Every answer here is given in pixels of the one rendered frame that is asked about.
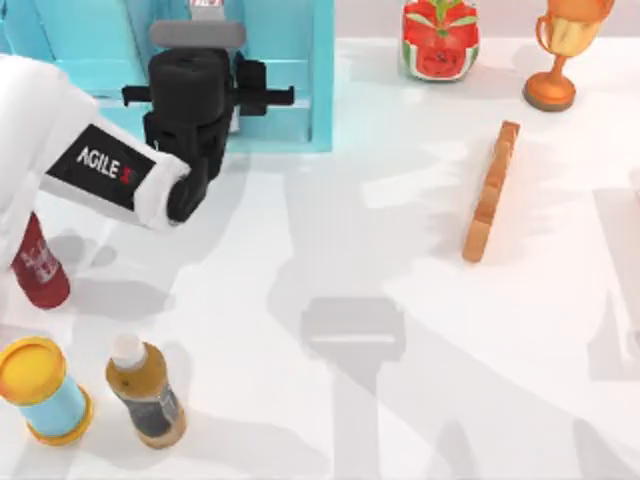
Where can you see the white and red object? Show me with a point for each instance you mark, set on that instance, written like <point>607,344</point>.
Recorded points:
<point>206,7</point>

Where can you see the light blue rack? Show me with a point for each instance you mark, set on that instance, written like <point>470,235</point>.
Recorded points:
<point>320,75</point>

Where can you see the pale grey rounded box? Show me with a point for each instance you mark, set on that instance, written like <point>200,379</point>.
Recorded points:
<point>197,34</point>

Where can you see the watermelon plant pot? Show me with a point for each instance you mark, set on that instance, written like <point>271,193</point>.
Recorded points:
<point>440,50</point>

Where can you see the golden trophy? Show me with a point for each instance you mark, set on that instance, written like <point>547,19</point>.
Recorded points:
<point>562,40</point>

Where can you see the brown bottle with white cap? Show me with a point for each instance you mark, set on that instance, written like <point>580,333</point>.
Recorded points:
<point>145,395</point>

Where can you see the blue can with yellow lid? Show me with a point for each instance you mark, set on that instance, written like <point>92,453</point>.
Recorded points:
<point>47,395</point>

